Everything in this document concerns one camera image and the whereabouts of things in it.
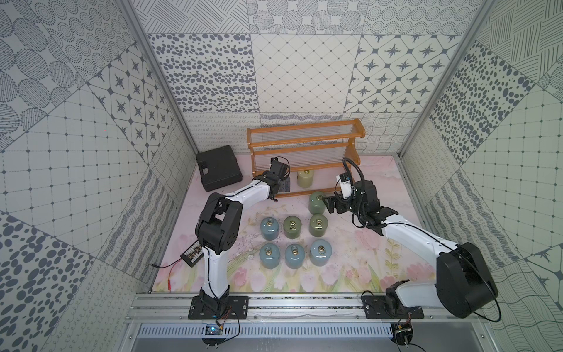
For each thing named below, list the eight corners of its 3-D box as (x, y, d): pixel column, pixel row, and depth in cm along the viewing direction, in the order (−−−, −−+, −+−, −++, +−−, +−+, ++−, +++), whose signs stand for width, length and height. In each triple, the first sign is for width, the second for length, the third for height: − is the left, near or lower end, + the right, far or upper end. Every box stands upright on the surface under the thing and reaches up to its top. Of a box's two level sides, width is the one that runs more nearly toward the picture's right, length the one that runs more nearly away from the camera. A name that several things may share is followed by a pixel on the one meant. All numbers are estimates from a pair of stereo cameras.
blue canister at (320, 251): (310, 265, 85) (312, 257, 78) (309, 247, 90) (311, 237, 83) (329, 265, 85) (333, 257, 78) (327, 247, 90) (330, 238, 83)
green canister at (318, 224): (309, 237, 92) (311, 228, 86) (308, 223, 96) (310, 214, 90) (325, 237, 92) (328, 228, 86) (324, 223, 96) (327, 214, 90)
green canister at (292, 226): (290, 242, 91) (290, 234, 84) (281, 229, 94) (280, 220, 88) (303, 233, 93) (304, 225, 87) (294, 221, 97) (294, 212, 91)
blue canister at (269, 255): (260, 268, 85) (258, 261, 78) (262, 252, 89) (260, 243, 82) (279, 268, 85) (278, 261, 78) (279, 252, 89) (279, 243, 82)
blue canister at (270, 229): (262, 240, 91) (260, 231, 85) (263, 226, 96) (261, 217, 89) (278, 240, 91) (277, 231, 85) (278, 226, 96) (278, 217, 89)
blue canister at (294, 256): (285, 269, 85) (284, 262, 78) (285, 252, 89) (284, 243, 82) (304, 269, 85) (305, 262, 78) (303, 252, 89) (304, 243, 82)
